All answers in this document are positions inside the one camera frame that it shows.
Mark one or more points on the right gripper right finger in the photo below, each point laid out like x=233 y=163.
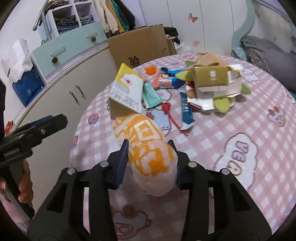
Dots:
x=219 y=207

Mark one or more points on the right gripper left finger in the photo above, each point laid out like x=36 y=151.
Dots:
x=78 y=207

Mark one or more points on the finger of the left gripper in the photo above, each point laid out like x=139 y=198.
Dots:
x=41 y=127
x=59 y=123

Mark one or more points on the orange white plastic bag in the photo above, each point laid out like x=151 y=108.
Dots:
x=152 y=160

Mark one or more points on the yellow white medicine box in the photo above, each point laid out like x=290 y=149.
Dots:
x=125 y=96

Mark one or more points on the olive green carton box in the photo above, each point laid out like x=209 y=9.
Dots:
x=211 y=78

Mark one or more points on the orange bottle cap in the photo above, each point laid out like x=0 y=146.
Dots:
x=150 y=70

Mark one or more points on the red white box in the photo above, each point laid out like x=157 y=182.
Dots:
x=203 y=104

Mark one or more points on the person's left hand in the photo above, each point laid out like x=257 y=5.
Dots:
x=25 y=186

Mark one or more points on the blue shopping bag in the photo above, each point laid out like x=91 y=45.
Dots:
x=28 y=87

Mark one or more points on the white lower cabinet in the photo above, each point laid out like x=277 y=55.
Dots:
x=69 y=94

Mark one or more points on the white paper shopping bag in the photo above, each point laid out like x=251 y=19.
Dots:
x=17 y=61

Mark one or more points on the teal drawer unit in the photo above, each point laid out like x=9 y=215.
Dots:
x=59 y=50

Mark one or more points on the blue white tube wrapper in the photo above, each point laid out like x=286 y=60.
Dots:
x=187 y=114

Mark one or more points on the pink checkered tablecloth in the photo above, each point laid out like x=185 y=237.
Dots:
x=255 y=139

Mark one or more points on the teal sachet packet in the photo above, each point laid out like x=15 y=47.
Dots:
x=150 y=97

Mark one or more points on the large brown cardboard box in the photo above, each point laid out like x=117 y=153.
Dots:
x=139 y=46

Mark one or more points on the pink blue snack packet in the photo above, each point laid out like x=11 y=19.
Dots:
x=165 y=81

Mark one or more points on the blue snack wrapper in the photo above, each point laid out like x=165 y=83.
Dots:
x=170 y=72

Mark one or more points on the hanging clothes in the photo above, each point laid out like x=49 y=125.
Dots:
x=114 y=16

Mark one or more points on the grey folded duvet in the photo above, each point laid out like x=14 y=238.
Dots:
x=279 y=64

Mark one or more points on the white wardrobe doors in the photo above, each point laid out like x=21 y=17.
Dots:
x=204 y=26

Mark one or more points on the teal bunk bed frame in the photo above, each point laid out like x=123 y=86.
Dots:
x=265 y=20

